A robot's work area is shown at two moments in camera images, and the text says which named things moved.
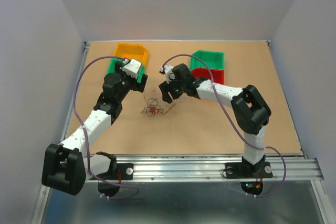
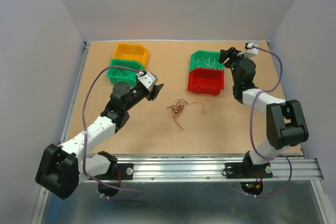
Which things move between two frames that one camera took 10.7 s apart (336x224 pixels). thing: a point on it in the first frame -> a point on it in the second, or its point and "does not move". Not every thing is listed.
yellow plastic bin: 135,51 does not move
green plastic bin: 214,60 does not move
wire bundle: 152,107 -> 177,108
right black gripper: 165,88 -> 231,53
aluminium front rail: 205,168 does not move
